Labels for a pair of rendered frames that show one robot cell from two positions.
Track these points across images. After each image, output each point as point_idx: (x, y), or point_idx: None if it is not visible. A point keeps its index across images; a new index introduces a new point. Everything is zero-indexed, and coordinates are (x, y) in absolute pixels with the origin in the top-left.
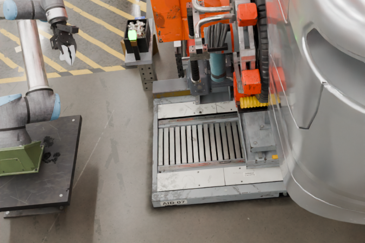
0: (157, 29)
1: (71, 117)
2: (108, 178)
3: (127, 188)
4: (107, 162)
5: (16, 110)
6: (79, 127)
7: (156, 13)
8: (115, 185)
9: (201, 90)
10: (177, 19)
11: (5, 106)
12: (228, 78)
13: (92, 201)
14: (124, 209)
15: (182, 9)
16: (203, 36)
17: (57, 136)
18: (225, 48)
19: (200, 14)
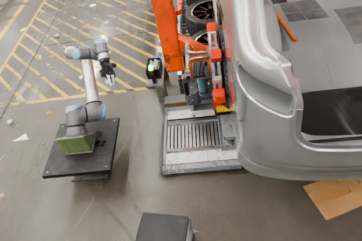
0: (166, 64)
1: (113, 119)
2: (136, 157)
3: (147, 163)
4: (136, 147)
5: (79, 114)
6: (117, 125)
7: (165, 54)
8: (140, 161)
9: (193, 101)
10: (178, 57)
11: (72, 111)
12: (209, 94)
13: (125, 171)
14: (145, 176)
15: (181, 51)
16: None
17: (104, 130)
18: (203, 75)
19: (190, 55)
